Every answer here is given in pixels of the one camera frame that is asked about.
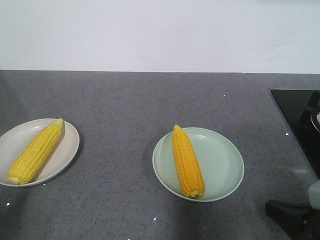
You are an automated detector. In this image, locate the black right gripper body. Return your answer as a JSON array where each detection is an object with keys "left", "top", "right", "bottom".
[{"left": 265, "top": 200, "right": 320, "bottom": 240}]

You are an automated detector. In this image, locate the corn cob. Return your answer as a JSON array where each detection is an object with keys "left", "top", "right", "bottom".
[
  {"left": 7, "top": 118, "right": 64, "bottom": 185},
  {"left": 172, "top": 124, "right": 205, "bottom": 199}
]

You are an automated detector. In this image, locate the black glass gas stove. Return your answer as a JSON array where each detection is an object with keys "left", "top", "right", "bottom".
[{"left": 270, "top": 89, "right": 320, "bottom": 178}]

